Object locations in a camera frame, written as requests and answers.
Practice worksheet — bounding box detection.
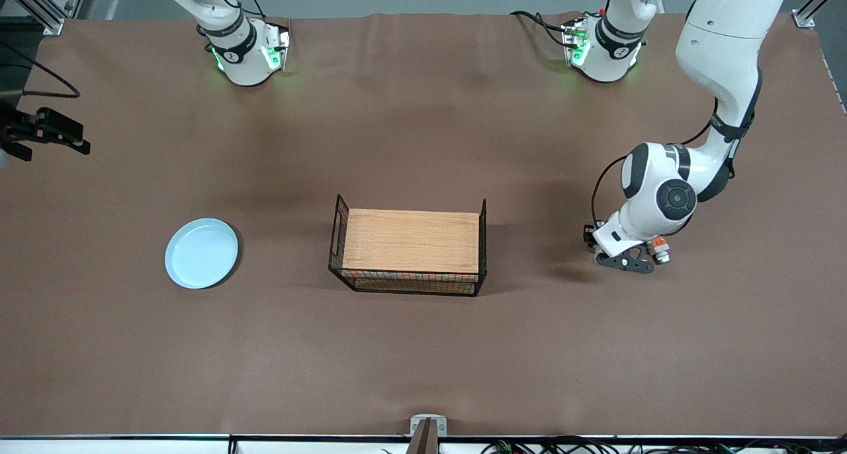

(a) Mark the wooden board lid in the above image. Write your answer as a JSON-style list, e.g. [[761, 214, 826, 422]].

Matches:
[[342, 208, 480, 274]]

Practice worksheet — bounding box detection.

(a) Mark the light blue round plate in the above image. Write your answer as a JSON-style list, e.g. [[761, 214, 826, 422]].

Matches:
[[164, 218, 240, 290]]

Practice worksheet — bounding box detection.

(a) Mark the black right base cable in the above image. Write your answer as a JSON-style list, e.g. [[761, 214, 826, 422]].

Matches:
[[222, 0, 267, 19]]

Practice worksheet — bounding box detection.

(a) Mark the black cable bundle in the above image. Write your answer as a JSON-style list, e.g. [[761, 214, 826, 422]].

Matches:
[[480, 436, 847, 454]]

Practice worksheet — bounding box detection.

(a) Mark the aluminium frame post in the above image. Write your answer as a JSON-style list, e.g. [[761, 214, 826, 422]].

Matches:
[[791, 0, 847, 29], [0, 0, 91, 36]]

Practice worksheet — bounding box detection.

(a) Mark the brown camera stand post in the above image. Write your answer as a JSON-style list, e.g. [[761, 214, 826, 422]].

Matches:
[[405, 418, 441, 454]]

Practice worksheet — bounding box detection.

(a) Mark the black left base cable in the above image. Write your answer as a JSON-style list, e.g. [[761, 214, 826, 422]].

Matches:
[[510, 9, 576, 50]]

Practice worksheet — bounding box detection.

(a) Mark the black base cable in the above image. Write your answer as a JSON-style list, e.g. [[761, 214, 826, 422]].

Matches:
[[222, 0, 267, 19], [510, 9, 576, 50]]

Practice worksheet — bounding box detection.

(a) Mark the grey metal camera bracket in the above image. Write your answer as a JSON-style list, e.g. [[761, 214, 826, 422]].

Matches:
[[410, 414, 448, 437]]

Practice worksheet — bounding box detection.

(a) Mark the black wire basket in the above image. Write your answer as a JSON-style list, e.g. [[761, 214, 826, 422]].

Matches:
[[328, 194, 488, 297]]

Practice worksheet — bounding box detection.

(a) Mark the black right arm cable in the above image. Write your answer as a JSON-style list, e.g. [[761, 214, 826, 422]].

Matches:
[[0, 39, 81, 99]]

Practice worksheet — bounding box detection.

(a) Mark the brown table cover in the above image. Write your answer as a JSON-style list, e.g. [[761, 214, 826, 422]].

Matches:
[[0, 12, 847, 438]]

